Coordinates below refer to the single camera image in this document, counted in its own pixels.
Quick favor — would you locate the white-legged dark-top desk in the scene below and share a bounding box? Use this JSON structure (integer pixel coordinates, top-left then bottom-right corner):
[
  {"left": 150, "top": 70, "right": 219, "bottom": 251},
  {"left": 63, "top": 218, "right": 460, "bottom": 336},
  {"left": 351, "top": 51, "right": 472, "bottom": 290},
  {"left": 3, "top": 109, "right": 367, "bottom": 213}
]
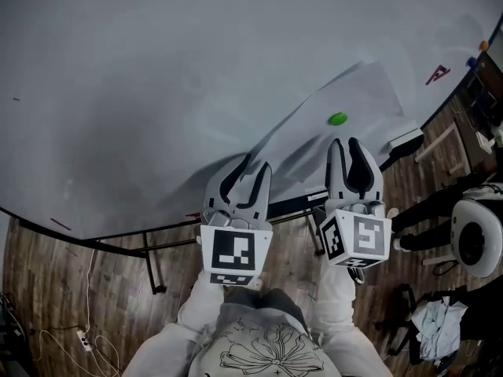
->
[{"left": 415, "top": 49, "right": 503, "bottom": 177}]

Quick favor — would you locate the person's right forearm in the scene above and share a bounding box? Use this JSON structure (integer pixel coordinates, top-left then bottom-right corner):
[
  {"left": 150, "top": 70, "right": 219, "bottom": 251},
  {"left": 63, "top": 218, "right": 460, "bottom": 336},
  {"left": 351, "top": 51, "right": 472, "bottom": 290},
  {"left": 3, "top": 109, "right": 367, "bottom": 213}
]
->
[{"left": 311, "top": 262, "right": 358, "bottom": 338}]

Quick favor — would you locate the white paper sheet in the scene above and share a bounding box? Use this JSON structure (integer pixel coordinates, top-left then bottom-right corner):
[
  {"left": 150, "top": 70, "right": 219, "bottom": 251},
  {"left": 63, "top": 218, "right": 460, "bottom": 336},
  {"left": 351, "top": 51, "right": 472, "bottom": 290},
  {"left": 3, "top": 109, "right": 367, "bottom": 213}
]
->
[{"left": 242, "top": 59, "right": 406, "bottom": 185}]

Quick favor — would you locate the person's left forearm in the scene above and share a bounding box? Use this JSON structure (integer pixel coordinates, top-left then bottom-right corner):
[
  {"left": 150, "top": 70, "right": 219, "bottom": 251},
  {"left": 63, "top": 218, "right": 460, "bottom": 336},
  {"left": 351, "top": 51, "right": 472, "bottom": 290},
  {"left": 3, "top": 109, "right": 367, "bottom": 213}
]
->
[{"left": 175, "top": 269, "right": 229, "bottom": 342}]

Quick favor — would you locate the person's white printed sweatshirt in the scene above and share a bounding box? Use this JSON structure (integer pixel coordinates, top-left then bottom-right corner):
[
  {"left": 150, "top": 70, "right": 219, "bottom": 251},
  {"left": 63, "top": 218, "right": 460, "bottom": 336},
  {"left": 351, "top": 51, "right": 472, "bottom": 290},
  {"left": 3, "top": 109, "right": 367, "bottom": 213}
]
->
[{"left": 120, "top": 287, "right": 395, "bottom": 377}]

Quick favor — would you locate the long white floor cable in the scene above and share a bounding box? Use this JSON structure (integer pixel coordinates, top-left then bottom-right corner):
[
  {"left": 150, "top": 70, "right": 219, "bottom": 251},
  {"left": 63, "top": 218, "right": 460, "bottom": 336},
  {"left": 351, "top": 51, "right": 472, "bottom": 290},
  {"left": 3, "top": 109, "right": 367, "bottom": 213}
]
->
[{"left": 38, "top": 248, "right": 123, "bottom": 373}]

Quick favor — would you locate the black office chair with cloth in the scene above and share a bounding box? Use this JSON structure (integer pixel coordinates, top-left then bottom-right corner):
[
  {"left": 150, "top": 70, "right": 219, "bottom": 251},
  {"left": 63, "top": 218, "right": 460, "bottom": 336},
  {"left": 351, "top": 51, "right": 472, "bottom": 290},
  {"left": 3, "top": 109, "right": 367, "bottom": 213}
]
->
[{"left": 374, "top": 284, "right": 503, "bottom": 373}]

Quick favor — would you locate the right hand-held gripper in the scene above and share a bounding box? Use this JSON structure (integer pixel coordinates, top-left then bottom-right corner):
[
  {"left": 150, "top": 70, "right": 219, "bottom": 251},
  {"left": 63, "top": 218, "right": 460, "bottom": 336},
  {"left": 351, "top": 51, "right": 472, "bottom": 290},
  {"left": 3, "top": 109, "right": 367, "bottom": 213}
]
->
[{"left": 318, "top": 136, "right": 393, "bottom": 287}]

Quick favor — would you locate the large white whiteboard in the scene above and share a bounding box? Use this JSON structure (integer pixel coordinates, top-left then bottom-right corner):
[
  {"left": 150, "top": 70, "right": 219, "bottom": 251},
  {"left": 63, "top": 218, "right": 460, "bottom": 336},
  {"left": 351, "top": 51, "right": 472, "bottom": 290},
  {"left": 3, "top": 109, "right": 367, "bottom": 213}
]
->
[{"left": 0, "top": 0, "right": 503, "bottom": 243}]

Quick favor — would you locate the pale blue crumpled cloth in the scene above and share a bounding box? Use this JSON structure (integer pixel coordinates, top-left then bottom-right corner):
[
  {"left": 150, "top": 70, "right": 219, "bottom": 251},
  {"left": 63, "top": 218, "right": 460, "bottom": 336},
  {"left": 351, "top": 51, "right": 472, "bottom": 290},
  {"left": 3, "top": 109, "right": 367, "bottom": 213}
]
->
[{"left": 409, "top": 295, "right": 469, "bottom": 364}]

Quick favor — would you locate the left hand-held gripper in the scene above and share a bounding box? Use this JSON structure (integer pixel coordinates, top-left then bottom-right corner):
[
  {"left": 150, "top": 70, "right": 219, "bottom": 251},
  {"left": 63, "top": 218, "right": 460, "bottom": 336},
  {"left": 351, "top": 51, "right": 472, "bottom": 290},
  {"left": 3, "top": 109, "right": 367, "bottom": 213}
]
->
[{"left": 199, "top": 154, "right": 274, "bottom": 287}]

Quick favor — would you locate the white power strip with sockets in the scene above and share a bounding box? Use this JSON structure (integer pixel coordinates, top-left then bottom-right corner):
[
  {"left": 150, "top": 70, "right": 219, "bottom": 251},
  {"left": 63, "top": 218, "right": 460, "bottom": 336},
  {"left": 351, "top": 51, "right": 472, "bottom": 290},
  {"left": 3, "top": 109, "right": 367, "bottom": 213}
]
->
[{"left": 75, "top": 329, "right": 94, "bottom": 352}]

